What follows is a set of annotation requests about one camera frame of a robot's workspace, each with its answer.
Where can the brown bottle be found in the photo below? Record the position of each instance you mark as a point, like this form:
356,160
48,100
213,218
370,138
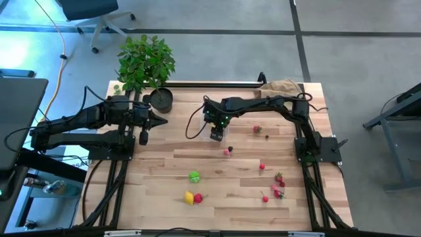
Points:
33,182

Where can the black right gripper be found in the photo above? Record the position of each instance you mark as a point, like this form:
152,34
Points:
217,134

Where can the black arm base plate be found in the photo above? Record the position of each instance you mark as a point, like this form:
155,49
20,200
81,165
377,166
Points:
329,153
112,154

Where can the fallen green leaf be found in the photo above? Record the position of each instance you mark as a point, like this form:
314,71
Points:
116,89

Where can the green plant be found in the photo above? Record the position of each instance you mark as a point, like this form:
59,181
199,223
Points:
144,62

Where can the red cherry with stem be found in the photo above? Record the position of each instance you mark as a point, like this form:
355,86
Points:
262,166
264,198

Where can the tan cloth bag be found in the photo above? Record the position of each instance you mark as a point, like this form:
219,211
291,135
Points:
279,88

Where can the pink raspberry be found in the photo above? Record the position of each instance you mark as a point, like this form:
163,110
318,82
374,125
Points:
273,187
226,152

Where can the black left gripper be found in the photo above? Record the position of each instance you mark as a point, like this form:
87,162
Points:
144,118

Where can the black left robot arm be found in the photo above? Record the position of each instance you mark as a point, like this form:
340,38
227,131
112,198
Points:
82,116

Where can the large yellow plastic lemon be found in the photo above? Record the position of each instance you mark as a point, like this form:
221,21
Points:
188,197

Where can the black flat device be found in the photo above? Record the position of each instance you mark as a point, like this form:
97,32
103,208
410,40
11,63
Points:
16,73

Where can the black clamp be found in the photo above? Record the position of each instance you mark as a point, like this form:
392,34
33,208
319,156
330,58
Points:
262,78

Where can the black frame back rail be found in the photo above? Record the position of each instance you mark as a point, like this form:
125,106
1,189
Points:
213,84

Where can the blackberry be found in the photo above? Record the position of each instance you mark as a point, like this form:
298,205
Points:
230,148

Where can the green lettuce ball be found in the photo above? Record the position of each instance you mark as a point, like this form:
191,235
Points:
194,176

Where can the clear water bottle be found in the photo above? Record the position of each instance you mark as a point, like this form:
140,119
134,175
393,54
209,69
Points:
54,187

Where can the white bracket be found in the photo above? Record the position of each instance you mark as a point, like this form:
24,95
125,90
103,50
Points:
306,234
121,233

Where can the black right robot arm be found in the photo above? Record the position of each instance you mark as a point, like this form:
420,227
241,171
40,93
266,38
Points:
263,102

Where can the black frame front rail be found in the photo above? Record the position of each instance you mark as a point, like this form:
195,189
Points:
250,234

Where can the dark grey side stand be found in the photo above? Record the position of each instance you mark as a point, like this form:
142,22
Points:
396,158

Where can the black frame side rails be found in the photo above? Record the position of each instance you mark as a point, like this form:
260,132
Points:
313,210
115,210

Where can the black frame rail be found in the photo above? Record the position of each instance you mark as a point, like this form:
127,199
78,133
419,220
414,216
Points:
250,234
213,84

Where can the white paper label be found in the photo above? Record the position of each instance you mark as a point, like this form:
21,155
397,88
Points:
74,161

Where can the office chair with white base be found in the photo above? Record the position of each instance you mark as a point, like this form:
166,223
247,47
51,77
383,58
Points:
89,8

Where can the dark grey desk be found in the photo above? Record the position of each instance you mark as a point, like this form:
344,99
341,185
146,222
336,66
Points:
19,115

